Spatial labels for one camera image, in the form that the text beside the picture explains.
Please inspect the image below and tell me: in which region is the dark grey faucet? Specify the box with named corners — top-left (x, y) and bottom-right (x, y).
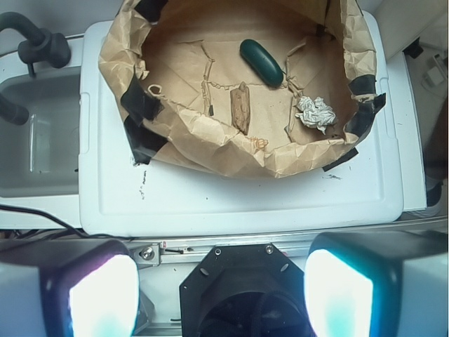
top-left (1, 12), bottom-right (72, 78)

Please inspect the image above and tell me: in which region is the crumpled white paper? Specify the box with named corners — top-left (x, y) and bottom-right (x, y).
top-left (295, 95), bottom-right (337, 135)

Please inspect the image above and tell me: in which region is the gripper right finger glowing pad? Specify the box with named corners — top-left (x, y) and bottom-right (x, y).
top-left (304, 231), bottom-right (448, 336)

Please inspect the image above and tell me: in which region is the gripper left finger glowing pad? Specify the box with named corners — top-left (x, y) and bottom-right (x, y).
top-left (1, 239), bottom-right (139, 336)

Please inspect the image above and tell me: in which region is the dark green oval case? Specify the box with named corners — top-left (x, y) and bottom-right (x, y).
top-left (239, 39), bottom-right (283, 88)

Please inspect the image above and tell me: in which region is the aluminium extrusion rail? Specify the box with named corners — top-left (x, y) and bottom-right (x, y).
top-left (126, 217), bottom-right (448, 265)

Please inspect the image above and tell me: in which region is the brown wood chip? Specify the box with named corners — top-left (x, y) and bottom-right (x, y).
top-left (230, 81), bottom-right (250, 136)

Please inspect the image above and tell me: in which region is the silver corner bracket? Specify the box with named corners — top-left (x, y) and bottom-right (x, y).
top-left (134, 244), bottom-right (161, 267)

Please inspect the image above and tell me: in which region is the white plastic cooler lid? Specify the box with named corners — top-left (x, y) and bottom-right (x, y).
top-left (78, 9), bottom-right (428, 236)

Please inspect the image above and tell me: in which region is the thin black cable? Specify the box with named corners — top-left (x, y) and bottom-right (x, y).
top-left (0, 204), bottom-right (123, 241)

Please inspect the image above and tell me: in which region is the white sink basin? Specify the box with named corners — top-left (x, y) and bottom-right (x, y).
top-left (1, 67), bottom-right (81, 198)

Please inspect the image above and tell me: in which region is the brown paper bag bin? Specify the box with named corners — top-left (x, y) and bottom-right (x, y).
top-left (99, 1), bottom-right (386, 178)

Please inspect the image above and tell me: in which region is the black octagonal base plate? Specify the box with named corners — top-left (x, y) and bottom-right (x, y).
top-left (180, 245), bottom-right (314, 336)

